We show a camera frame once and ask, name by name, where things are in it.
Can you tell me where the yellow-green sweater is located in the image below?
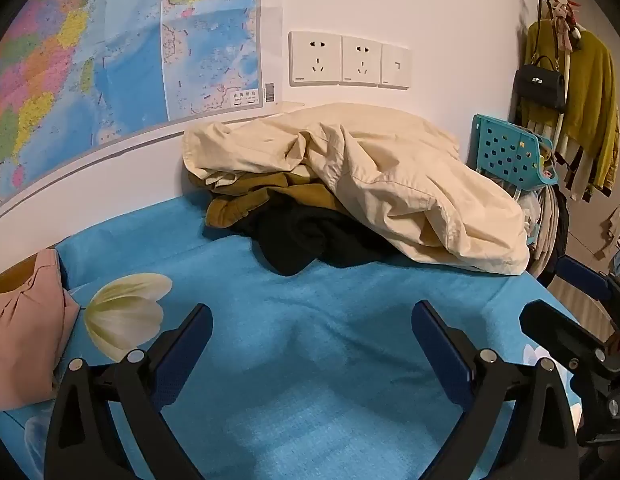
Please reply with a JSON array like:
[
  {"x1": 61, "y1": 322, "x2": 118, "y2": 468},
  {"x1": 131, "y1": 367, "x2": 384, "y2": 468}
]
[{"x1": 520, "y1": 22, "x2": 620, "y2": 193}]

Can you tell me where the white wall switch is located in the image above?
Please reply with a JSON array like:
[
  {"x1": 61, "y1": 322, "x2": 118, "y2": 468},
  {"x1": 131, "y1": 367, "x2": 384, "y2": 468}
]
[{"x1": 381, "y1": 44, "x2": 412, "y2": 90}]

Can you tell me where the white wall socket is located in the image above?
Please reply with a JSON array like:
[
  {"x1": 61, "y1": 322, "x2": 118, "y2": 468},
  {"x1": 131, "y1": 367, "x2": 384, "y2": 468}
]
[
  {"x1": 289, "y1": 31, "x2": 343, "y2": 86},
  {"x1": 341, "y1": 35, "x2": 383, "y2": 86}
]

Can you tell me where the beige patterned scarf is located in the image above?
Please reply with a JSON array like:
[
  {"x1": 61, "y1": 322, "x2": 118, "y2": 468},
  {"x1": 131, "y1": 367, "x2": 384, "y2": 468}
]
[{"x1": 547, "y1": 0, "x2": 586, "y2": 53}]

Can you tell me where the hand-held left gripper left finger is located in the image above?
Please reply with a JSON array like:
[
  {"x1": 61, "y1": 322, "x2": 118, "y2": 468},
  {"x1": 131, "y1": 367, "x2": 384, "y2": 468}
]
[{"x1": 44, "y1": 303, "x2": 214, "y2": 480}]

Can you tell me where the teal perforated basket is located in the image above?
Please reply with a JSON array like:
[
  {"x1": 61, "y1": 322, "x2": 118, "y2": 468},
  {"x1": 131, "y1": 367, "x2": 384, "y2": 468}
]
[{"x1": 471, "y1": 114, "x2": 560, "y2": 192}]

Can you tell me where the beige hanging cloth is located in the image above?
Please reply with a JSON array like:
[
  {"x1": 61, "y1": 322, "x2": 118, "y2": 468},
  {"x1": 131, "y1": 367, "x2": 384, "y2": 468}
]
[{"x1": 520, "y1": 187, "x2": 571, "y2": 281}]

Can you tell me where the mustard garment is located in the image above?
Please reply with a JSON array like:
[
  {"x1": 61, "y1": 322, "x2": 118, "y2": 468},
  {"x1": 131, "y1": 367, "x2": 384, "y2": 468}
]
[{"x1": 189, "y1": 170, "x2": 351, "y2": 229}]

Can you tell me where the pink garment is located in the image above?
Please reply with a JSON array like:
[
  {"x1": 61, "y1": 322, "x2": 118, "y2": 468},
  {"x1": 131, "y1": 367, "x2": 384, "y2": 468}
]
[{"x1": 0, "y1": 249, "x2": 81, "y2": 413}]

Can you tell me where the white coat rack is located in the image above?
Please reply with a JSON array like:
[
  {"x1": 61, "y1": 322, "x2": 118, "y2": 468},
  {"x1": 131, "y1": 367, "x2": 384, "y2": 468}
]
[{"x1": 537, "y1": 0, "x2": 588, "y2": 146}]

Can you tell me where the black garment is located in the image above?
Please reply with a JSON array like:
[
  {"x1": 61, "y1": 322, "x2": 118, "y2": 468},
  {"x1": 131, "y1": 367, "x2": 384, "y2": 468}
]
[{"x1": 230, "y1": 205, "x2": 401, "y2": 277}]

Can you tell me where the colourful wall map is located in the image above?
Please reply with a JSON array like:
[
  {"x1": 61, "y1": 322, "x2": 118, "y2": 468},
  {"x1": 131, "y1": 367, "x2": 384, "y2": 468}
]
[{"x1": 0, "y1": 0, "x2": 281, "y2": 228}]

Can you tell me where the beige coat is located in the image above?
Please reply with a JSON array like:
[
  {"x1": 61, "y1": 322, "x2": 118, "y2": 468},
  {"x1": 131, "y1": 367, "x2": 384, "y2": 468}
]
[{"x1": 594, "y1": 199, "x2": 620, "y2": 261}]

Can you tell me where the striped pleated cloth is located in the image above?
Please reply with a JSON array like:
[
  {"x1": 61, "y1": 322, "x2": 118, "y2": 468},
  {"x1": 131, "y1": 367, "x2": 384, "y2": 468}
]
[{"x1": 521, "y1": 110, "x2": 613, "y2": 203}]

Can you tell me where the black handbag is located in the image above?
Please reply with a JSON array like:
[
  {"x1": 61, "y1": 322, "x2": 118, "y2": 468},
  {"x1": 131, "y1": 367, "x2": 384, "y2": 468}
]
[{"x1": 514, "y1": 0, "x2": 568, "y2": 113}]

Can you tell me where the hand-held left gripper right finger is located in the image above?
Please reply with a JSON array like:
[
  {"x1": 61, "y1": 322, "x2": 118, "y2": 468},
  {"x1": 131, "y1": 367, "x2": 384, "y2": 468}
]
[{"x1": 411, "y1": 300, "x2": 581, "y2": 480}]

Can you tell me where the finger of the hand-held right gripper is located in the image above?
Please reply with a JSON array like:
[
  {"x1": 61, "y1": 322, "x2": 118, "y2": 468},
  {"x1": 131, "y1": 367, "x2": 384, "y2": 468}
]
[
  {"x1": 520, "y1": 300, "x2": 607, "y2": 362},
  {"x1": 560, "y1": 256, "x2": 614, "y2": 302}
]

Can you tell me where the blue floral bedsheet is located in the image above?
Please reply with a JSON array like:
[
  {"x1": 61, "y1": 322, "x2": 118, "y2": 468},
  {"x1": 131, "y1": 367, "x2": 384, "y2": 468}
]
[{"x1": 0, "y1": 195, "x2": 591, "y2": 480}]

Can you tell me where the cream garment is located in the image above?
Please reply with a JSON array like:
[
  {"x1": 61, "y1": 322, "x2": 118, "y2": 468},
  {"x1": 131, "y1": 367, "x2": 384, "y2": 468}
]
[{"x1": 182, "y1": 102, "x2": 532, "y2": 277}]

